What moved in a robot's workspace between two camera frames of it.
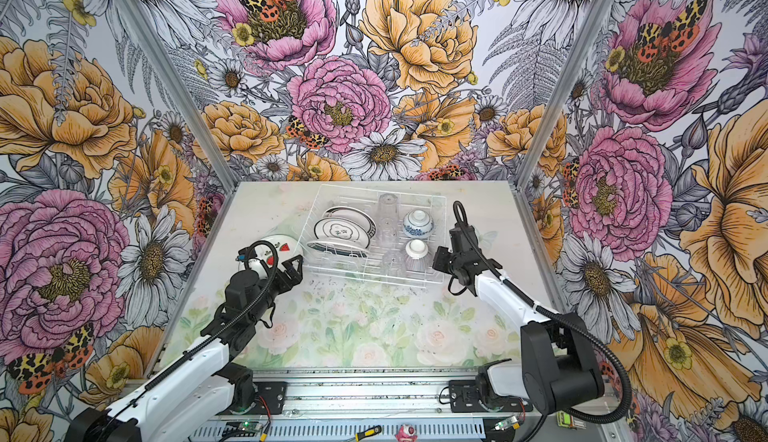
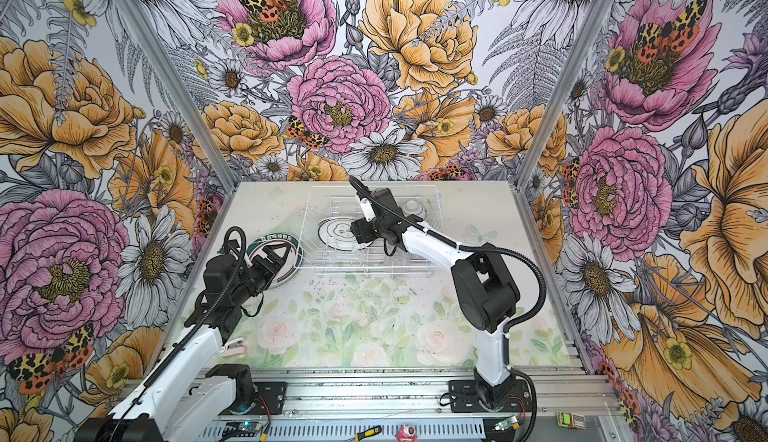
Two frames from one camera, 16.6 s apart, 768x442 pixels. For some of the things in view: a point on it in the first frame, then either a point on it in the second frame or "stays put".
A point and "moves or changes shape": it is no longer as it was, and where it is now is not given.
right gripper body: x=447 y=262 → x=369 y=229
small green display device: x=568 y=421 stays put
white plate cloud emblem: x=343 y=230 stays put
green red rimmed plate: x=338 y=248 moves or changes shape
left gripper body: x=282 y=286 → x=256 y=278
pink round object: x=404 y=436 stays put
